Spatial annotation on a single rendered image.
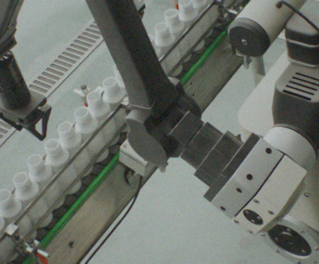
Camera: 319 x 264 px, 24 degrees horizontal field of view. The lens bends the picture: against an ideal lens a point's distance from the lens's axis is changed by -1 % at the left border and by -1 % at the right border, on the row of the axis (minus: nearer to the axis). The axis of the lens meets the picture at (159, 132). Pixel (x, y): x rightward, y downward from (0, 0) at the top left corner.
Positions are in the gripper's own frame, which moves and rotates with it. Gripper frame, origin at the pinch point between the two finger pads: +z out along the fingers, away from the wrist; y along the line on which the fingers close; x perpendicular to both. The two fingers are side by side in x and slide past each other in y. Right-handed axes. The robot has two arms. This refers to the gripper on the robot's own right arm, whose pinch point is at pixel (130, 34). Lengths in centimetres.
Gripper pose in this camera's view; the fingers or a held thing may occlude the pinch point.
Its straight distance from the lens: 196.4
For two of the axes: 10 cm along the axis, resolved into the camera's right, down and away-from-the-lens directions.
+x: -5.7, 6.7, -4.8
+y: -8.0, -2.9, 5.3
